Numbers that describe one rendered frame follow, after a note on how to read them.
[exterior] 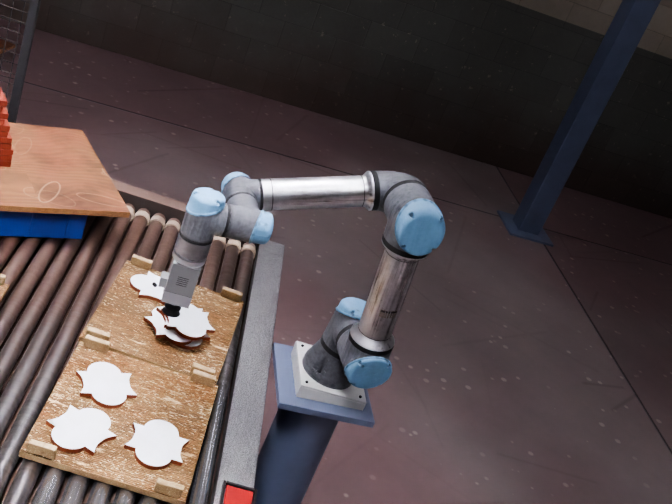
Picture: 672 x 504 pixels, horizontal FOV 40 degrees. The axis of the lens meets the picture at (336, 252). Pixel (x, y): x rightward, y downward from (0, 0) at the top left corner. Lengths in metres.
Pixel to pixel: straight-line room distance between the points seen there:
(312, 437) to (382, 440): 1.39
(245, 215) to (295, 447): 0.82
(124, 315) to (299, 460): 0.64
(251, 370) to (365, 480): 1.39
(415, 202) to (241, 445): 0.69
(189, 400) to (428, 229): 0.69
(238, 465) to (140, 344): 0.42
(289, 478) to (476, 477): 1.50
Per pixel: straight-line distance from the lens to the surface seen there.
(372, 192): 2.18
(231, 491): 2.05
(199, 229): 2.01
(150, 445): 2.06
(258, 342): 2.53
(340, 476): 3.69
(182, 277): 2.06
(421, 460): 3.96
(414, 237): 2.08
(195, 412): 2.20
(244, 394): 2.34
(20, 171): 2.75
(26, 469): 1.99
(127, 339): 2.36
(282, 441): 2.62
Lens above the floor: 2.31
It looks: 26 degrees down
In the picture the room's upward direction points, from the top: 22 degrees clockwise
